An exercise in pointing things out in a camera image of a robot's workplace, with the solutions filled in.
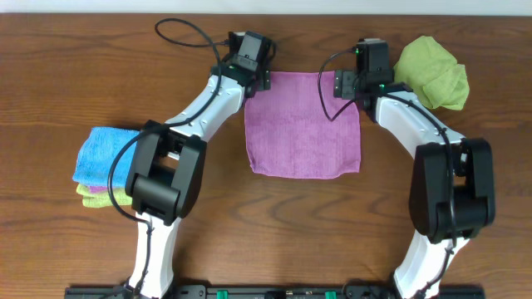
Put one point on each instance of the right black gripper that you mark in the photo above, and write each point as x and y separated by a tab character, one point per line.
343	80

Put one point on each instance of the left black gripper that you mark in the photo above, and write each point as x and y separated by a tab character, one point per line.
265	79

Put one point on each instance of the purple microfiber cloth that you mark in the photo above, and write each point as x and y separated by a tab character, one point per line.
288	134

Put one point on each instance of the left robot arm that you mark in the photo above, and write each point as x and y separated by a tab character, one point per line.
167	168

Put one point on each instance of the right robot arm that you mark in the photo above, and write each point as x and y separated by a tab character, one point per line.
452	193

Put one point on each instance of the crumpled green cloth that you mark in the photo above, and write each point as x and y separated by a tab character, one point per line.
436	77

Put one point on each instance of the folded green cloth in stack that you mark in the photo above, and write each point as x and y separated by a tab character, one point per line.
101	200

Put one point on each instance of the folded blue cloth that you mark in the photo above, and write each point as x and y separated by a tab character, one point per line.
97	154

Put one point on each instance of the folded purple cloth in stack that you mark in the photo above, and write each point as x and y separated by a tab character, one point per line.
97	189

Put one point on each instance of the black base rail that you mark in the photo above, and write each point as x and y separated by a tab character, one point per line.
203	292

